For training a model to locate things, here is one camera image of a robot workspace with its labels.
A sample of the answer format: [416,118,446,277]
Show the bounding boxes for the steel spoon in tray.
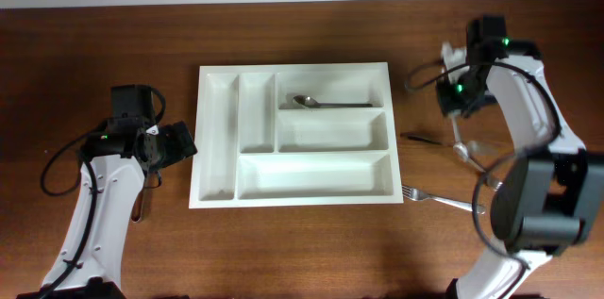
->
[289,94,373,108]

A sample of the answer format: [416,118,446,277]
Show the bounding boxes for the steel kitchen tongs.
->
[130,174,153,224]

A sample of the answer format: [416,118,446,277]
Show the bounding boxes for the dark-handled steel fork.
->
[400,133,453,147]

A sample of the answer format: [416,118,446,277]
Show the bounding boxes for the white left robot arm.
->
[40,122,197,298]

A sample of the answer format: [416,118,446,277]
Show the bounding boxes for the white cutlery tray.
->
[189,62,403,208]

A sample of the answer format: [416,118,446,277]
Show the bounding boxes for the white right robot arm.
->
[437,48,603,298]

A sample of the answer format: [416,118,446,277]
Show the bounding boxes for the steel tablespoon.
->
[450,116,495,161]

